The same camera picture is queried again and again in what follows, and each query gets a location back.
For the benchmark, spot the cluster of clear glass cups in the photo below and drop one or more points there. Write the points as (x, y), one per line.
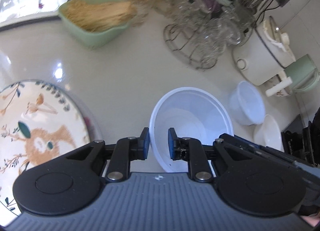
(217, 28)

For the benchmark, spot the white drip tray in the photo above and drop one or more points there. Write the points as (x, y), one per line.
(25, 13)

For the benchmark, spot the floral ceramic mug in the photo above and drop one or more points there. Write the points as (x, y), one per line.
(277, 88)

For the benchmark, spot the pale green kettle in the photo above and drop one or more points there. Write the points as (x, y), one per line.
(302, 73)

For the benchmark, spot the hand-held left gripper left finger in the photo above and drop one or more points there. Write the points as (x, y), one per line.
(145, 143)

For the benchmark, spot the person's right hand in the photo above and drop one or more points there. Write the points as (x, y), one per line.
(312, 219)

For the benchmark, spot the mushroom patterned plate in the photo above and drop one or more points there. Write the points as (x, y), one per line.
(37, 126)

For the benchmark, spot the white ceramic bowl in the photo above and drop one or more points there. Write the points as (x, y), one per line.
(268, 133)

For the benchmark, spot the bundle of bamboo sticks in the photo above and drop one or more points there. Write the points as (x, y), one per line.
(100, 15)

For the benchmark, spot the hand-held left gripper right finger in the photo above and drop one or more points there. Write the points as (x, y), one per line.
(172, 143)

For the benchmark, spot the white electric cooker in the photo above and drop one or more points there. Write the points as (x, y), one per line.
(257, 55)

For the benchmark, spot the green square bowl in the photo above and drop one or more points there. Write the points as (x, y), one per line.
(100, 38)

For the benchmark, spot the white plastic bowl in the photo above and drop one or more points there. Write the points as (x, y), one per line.
(246, 106)
(190, 121)

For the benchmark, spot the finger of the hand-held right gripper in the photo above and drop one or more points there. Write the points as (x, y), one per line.
(265, 151)

